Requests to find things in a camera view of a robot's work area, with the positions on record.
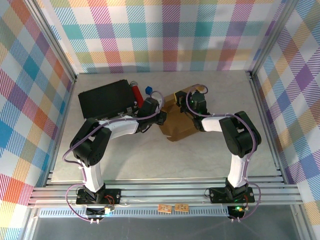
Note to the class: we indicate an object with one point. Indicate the small blue cube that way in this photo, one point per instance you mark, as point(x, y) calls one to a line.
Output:
point(148, 90)

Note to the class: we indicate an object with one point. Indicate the small orange circuit board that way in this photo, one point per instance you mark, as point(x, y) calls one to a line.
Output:
point(164, 208)
point(181, 207)

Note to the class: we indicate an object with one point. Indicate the aluminium rail beam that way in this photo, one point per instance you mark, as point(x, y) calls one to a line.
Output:
point(162, 192)

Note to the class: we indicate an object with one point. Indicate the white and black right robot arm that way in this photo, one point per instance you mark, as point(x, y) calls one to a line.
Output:
point(212, 122)

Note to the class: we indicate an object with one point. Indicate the red cylinder with silver cap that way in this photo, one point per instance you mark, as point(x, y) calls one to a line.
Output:
point(137, 93)

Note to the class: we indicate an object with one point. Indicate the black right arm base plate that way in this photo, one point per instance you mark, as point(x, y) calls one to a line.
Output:
point(217, 195)

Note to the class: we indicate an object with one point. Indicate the brown cardboard box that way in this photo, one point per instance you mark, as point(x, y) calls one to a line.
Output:
point(175, 125)

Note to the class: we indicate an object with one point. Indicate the aluminium side rail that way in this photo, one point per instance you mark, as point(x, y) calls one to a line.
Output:
point(62, 127)
point(262, 112)

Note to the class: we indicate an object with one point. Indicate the black controller board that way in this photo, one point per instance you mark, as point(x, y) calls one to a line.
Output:
point(95, 211)
point(236, 211)

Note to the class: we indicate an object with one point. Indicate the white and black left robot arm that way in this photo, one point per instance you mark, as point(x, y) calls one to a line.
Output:
point(122, 127)

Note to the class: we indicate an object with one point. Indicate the black case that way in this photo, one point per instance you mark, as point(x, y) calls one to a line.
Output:
point(105, 100)

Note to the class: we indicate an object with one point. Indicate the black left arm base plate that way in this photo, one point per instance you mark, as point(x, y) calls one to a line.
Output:
point(112, 196)

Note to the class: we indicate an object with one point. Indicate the aluminium frame post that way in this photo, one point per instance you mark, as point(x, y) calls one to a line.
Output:
point(58, 50)
point(271, 37)

